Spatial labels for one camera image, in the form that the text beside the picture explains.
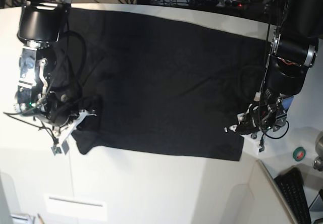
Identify silver metal cylinder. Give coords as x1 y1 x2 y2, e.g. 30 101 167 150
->
313 137 323 172

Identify green tape roll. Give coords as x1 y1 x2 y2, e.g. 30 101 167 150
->
292 147 306 162

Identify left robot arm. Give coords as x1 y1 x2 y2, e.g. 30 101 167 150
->
232 0 322 135

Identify black keyboard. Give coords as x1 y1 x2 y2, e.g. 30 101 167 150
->
274 167 311 224

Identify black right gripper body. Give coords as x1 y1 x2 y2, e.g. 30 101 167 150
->
45 100 74 127

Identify black power strip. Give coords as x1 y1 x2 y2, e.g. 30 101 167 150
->
186 0 252 10

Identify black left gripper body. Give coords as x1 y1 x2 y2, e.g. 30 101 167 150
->
236 110 261 135

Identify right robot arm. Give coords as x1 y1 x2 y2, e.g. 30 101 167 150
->
15 0 81 127

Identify pencil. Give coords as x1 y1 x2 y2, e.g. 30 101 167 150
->
37 213 45 224

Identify black t-shirt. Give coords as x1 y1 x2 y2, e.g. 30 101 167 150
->
53 7 265 161

